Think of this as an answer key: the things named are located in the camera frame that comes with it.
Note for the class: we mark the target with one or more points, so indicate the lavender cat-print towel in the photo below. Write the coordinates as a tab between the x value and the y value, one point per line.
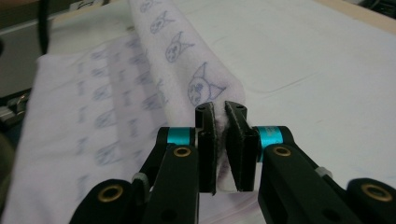
93	109

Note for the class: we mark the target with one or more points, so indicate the aluminium rail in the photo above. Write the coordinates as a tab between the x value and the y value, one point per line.
14	107

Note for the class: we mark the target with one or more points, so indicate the white foam mat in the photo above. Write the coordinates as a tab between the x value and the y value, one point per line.
311	77

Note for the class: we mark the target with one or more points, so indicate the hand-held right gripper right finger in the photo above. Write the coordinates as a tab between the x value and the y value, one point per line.
243	155

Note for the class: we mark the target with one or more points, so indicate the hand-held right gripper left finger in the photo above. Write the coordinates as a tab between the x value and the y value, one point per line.
207	155

